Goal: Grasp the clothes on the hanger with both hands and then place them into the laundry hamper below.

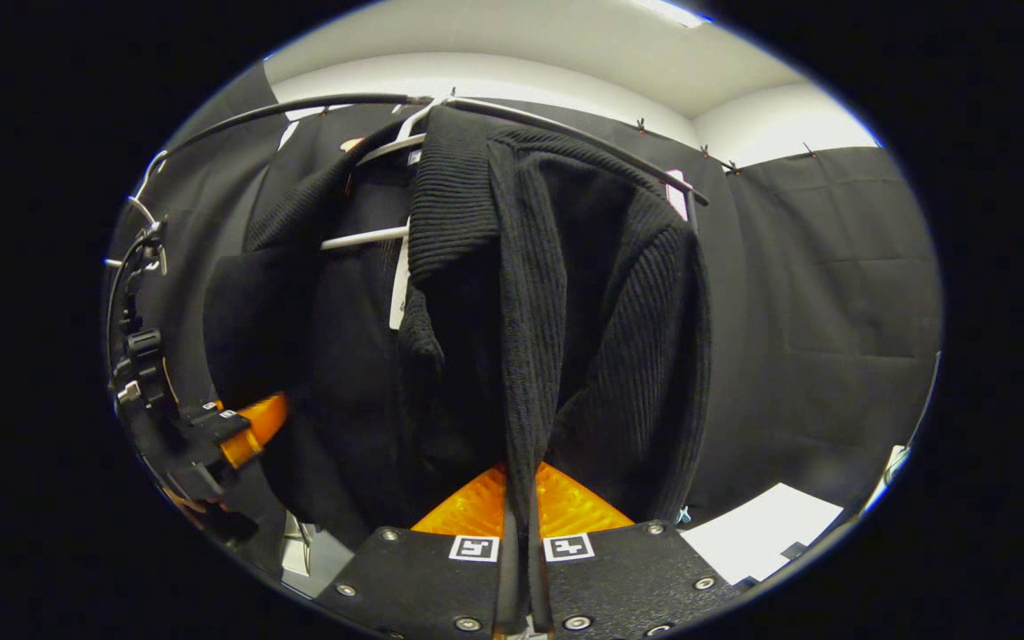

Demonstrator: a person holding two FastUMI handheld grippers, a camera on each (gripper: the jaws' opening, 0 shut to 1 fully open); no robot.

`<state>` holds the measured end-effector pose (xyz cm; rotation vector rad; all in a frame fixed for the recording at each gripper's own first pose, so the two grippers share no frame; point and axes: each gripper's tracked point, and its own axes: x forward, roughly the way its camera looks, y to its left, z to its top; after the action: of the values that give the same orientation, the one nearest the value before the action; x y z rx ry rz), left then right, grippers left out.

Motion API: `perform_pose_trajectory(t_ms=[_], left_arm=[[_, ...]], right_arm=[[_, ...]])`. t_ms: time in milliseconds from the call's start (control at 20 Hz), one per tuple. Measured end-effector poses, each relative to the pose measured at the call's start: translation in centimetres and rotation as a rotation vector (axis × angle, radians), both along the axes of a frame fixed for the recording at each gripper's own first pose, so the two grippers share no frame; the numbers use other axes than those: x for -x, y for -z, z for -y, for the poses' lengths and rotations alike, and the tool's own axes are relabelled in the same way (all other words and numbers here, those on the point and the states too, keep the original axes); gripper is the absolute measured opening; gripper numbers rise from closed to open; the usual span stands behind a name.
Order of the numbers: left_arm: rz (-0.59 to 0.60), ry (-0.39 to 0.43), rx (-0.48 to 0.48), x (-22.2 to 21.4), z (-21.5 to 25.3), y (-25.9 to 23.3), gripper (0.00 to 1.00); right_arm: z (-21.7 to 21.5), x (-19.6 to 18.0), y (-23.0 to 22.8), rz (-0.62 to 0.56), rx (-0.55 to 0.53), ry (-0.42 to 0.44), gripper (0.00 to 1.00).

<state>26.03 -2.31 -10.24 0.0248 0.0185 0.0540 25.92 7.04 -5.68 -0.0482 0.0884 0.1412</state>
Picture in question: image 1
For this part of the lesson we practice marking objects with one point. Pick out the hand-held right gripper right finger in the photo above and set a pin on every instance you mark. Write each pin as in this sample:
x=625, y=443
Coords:
x=619, y=578

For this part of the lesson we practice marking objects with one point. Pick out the ceiling light panel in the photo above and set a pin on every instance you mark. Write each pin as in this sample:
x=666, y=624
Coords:
x=672, y=11

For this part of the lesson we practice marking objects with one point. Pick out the black knit jacket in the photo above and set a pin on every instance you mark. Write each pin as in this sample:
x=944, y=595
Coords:
x=583, y=311

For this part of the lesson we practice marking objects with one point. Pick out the black clothes rack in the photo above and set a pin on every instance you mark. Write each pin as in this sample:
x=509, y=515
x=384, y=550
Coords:
x=316, y=100

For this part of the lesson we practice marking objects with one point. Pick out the white empty hanger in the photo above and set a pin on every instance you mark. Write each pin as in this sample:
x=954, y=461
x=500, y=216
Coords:
x=149, y=169

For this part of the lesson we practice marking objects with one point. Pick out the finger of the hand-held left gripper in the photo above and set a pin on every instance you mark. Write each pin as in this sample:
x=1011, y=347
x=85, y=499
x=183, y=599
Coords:
x=254, y=427

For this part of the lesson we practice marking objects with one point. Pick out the white flat board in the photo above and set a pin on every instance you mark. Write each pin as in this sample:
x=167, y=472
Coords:
x=761, y=533

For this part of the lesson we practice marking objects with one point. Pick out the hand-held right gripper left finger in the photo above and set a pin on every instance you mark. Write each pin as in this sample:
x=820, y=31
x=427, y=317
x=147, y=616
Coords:
x=428, y=582

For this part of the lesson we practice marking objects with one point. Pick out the white clothes hanger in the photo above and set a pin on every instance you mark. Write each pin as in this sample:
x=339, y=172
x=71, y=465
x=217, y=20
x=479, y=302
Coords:
x=361, y=238

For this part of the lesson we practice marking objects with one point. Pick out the white garment tag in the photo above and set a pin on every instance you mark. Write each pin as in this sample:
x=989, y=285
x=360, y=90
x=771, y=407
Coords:
x=399, y=284

